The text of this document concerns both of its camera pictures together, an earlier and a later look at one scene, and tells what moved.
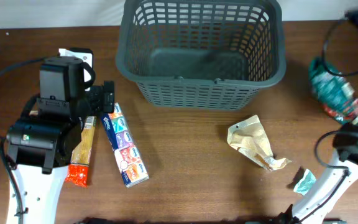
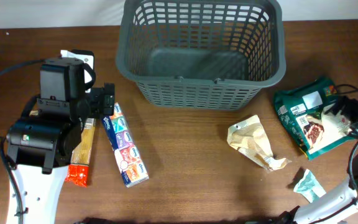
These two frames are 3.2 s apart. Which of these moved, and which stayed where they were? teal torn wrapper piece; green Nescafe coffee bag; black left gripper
Moved: green Nescafe coffee bag
Stayed: black left gripper; teal torn wrapper piece
